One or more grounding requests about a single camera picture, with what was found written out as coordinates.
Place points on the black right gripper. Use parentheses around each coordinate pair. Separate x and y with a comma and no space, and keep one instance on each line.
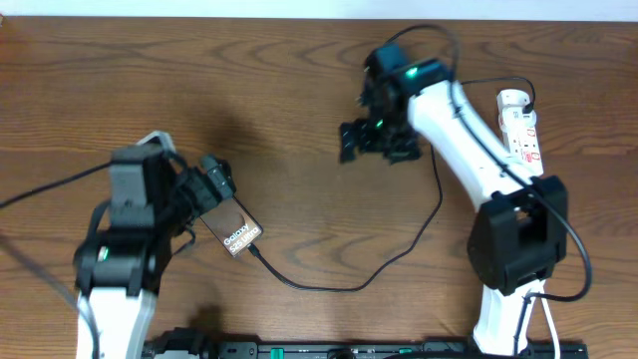
(408,151)

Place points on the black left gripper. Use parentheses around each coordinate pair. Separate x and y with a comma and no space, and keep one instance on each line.
(210,180)

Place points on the white power strip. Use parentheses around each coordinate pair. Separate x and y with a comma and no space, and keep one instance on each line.
(517,124)

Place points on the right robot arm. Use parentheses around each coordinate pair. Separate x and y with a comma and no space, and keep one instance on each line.
(517,236)

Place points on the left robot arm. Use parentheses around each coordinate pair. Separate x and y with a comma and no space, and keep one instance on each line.
(155,197)

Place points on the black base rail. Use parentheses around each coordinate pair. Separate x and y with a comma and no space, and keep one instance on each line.
(252,350)

